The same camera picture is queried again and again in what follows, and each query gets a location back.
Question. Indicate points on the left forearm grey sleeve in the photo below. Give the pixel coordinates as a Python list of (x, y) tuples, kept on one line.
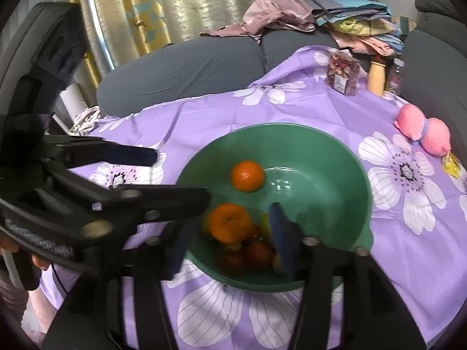
[(17, 302)]

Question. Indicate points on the white paper roll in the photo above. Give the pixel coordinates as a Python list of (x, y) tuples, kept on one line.
[(73, 101)]

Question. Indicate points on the pink plush toy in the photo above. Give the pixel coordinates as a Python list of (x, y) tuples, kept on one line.
[(431, 133)]

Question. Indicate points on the stack of folded clothes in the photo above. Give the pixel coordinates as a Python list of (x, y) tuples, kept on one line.
[(362, 26)]

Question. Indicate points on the yellow round fruit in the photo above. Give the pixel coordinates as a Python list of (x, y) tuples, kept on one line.
[(265, 229)]

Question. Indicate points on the white patterned cloth pile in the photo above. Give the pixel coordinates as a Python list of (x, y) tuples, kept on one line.
[(85, 122)]

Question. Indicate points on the red tomato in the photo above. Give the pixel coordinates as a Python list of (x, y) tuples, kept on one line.
[(258, 255), (231, 263), (254, 234)]

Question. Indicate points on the green plastic bowl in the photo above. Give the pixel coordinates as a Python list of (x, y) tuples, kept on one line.
[(319, 182)]

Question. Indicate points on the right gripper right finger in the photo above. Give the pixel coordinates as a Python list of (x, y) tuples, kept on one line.
[(374, 314)]

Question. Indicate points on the purple floral cloth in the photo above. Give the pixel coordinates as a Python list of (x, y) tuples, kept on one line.
[(418, 216)]

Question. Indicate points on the pink crumpled garment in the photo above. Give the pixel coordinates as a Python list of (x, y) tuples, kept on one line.
[(292, 15)]

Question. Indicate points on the clear plastic bottle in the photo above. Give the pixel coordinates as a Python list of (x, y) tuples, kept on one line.
[(394, 78)]

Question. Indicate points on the cream yellow bottle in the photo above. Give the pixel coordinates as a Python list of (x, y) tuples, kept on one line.
[(376, 77)]

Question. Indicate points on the clear box of dried petals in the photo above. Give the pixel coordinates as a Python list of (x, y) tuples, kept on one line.
[(342, 73)]

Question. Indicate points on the orange mandarin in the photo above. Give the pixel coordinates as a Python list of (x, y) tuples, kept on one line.
[(247, 176), (230, 223)]

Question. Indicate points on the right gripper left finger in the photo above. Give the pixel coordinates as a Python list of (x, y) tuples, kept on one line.
[(92, 317)]

